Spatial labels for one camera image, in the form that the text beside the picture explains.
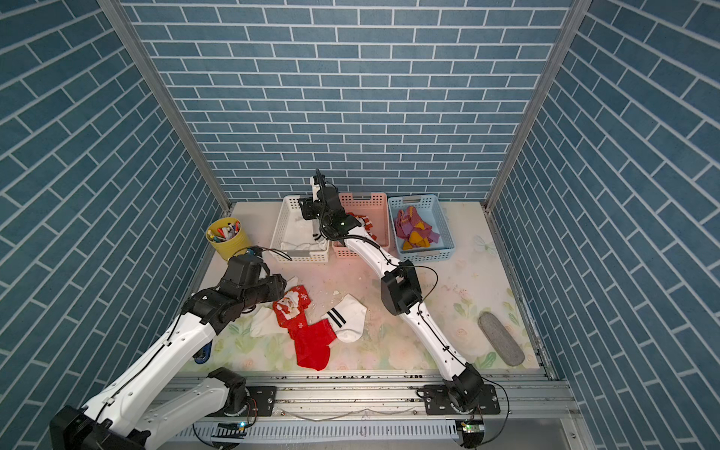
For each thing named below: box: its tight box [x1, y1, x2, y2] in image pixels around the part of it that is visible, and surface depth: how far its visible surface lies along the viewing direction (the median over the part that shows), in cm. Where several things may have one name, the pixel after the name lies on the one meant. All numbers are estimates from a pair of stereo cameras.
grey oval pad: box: [478, 311, 525, 367], surface depth 84 cm
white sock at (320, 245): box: [279, 238, 329, 252], surface depth 107 cm
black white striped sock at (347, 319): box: [320, 293, 368, 344], surface depth 90 cm
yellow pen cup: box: [205, 216, 252, 261], surface depth 96 cm
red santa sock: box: [272, 285, 337, 372], surface depth 86 cm
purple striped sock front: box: [394, 206, 441, 251], surface depth 107 cm
